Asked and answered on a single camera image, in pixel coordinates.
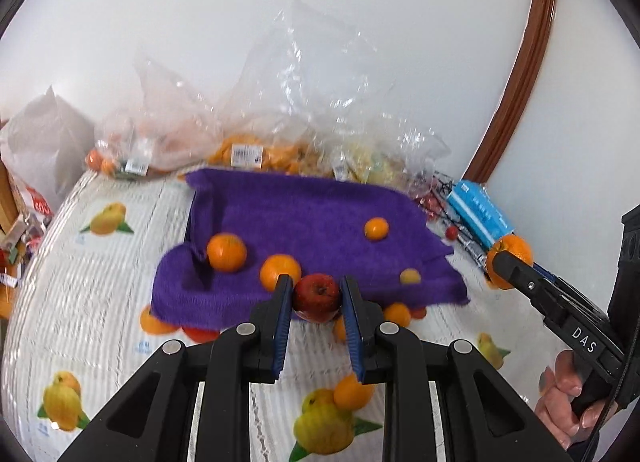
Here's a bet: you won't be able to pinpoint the white plastic bag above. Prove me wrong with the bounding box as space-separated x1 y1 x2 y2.
0 86 98 213

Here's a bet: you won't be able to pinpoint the fruit print tablecloth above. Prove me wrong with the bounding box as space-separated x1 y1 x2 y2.
0 169 566 462

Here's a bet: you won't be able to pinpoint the black cables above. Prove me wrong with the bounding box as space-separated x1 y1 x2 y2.
430 172 481 243

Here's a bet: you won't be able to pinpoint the bag of red cherry tomatoes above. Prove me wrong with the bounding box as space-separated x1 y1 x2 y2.
415 192 451 223

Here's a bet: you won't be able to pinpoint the blue tissue pack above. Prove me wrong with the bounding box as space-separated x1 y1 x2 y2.
446 181 516 247

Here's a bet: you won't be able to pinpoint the clear bag of yellow fruit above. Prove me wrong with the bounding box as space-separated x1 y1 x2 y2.
320 112 451 193

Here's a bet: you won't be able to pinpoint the clear bag of tangerines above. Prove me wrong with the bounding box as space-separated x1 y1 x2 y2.
86 54 236 179

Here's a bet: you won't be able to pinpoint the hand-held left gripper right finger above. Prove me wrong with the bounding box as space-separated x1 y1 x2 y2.
339 276 573 462

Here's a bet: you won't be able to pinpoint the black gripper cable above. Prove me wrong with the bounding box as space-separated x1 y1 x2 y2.
582 312 640 462

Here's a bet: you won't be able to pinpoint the red and white packet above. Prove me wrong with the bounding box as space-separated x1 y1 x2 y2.
20 187 53 223

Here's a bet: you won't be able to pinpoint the purple towel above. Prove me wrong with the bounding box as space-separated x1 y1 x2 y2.
151 168 472 331

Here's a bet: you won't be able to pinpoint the pile of small toiletries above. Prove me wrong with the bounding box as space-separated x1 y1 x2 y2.
0 212 51 287

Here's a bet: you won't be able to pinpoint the red apple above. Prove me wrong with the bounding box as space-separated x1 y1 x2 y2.
292 273 342 323

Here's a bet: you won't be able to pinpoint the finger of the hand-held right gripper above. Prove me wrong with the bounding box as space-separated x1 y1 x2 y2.
494 249 572 331
531 263 607 319

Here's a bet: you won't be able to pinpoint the brown wooden door frame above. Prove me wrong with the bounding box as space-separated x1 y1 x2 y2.
460 0 558 183

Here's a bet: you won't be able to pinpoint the clear bag of oranges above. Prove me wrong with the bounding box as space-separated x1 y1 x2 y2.
207 0 396 177

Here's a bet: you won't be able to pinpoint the black and white patterned pouch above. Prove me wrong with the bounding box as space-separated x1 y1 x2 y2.
457 234 491 270

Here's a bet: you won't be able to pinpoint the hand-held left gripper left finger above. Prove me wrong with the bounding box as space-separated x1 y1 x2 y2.
57 274 295 462

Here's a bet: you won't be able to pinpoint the person's right hand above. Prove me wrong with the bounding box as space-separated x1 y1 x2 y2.
534 348 622 449

